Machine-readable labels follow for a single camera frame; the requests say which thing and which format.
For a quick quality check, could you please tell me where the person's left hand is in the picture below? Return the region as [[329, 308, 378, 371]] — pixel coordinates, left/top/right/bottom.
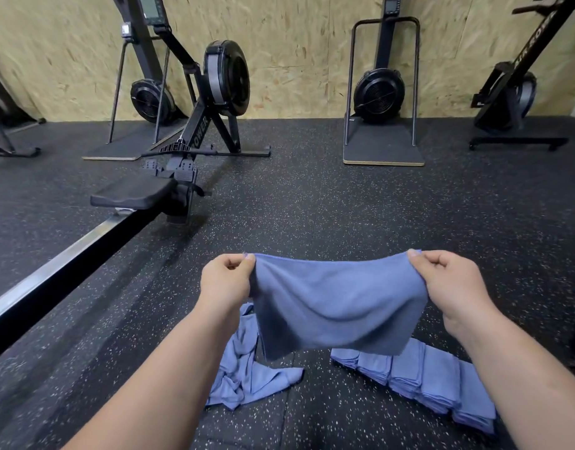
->
[[197, 252, 258, 324]]

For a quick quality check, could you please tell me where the black upright exercise machine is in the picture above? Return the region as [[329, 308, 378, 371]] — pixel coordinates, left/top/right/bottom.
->
[[468, 0, 575, 153]]

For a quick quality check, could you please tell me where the blue towel pile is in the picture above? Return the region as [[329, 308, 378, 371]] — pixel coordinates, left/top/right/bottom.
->
[[206, 302, 306, 411]]

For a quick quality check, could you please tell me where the black rowing machine with rail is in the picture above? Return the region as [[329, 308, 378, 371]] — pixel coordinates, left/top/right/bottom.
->
[[0, 0, 273, 366]]

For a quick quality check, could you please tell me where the person's right forearm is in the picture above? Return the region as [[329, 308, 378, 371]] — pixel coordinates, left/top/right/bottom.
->
[[456, 314, 575, 450]]

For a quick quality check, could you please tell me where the plain blue towel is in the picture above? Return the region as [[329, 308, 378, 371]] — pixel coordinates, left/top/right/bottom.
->
[[248, 250, 429, 362]]

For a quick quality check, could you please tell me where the person's left forearm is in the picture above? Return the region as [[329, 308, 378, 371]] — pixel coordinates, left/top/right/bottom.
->
[[64, 304, 242, 450]]

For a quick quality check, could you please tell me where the black ski trainer wooden-edged platform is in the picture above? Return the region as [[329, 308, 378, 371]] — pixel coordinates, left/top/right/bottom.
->
[[342, 0, 426, 168]]

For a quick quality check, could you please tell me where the black ski trainer grey platform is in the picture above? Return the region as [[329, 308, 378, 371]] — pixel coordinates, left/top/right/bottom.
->
[[82, 0, 190, 162]]

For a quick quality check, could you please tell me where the person's right hand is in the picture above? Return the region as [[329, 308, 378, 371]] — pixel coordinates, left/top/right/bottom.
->
[[407, 248, 499, 345]]

